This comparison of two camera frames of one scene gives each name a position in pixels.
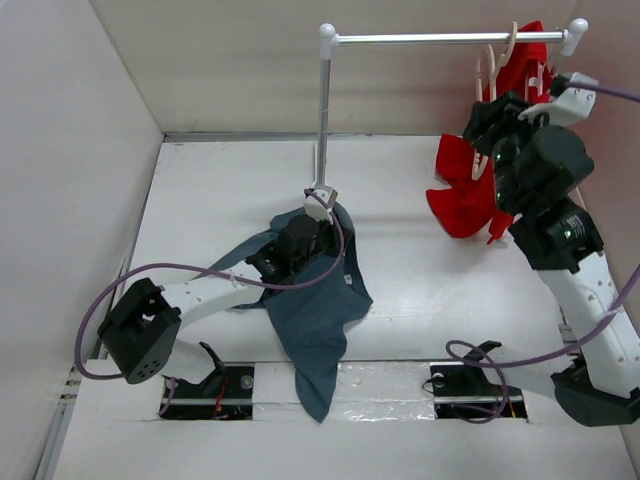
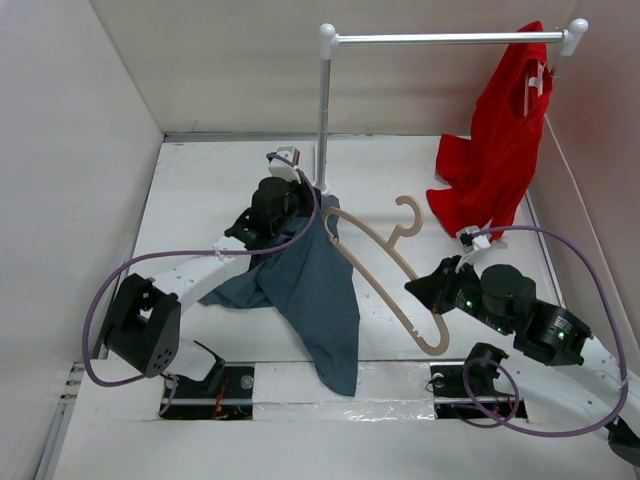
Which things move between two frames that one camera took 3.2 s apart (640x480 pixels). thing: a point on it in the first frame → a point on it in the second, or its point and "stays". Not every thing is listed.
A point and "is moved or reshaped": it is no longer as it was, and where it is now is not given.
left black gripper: x=332 y=235 → x=306 y=197
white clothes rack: x=573 y=34 stays
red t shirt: x=466 y=202 stays
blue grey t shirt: x=312 y=309 is moved or reshaped
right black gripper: x=503 y=112 → x=432 y=289
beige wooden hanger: x=481 y=161 → x=390 y=240
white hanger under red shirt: x=535 y=81 stays
